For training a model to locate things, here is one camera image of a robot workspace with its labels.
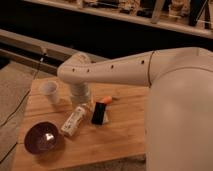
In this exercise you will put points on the wooden board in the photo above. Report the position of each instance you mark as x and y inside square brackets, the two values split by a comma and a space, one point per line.
[122, 136]

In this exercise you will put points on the dark purple ceramic bowl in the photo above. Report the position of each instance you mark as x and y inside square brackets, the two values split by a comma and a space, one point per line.
[42, 138]

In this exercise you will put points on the background shelf with items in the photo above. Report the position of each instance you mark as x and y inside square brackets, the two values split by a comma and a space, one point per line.
[127, 11]

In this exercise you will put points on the black rectangular box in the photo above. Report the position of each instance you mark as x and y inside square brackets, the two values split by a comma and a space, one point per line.
[99, 113]

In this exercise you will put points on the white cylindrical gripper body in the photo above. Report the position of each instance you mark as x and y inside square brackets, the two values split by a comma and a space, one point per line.
[80, 93]

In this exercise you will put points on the orange small object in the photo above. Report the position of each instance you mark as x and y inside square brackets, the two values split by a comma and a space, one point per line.
[106, 100]

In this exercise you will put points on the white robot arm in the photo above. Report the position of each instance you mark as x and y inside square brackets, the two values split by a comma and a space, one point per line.
[179, 111]

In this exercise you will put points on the white plastic bottle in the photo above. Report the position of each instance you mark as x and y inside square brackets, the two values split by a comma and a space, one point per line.
[71, 125]

